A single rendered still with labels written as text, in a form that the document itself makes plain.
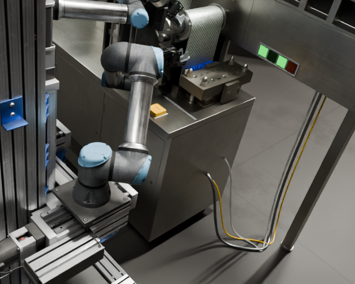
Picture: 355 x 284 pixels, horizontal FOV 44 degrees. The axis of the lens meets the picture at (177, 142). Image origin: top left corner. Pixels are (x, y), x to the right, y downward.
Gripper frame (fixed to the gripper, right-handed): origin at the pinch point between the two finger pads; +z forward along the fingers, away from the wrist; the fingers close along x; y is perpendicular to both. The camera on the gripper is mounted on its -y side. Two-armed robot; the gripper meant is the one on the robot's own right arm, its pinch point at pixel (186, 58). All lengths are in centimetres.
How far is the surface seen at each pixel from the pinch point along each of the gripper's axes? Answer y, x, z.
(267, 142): -109, 2, 129
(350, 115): -5, -73, 46
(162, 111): -16.6, -13.1, -25.2
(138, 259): -109, -27, -35
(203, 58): -3.1, -0.2, 12.8
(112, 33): -3.5, 43.0, -14.4
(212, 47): 2.4, -0.2, 18.1
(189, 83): -7.7, -10.4, -6.5
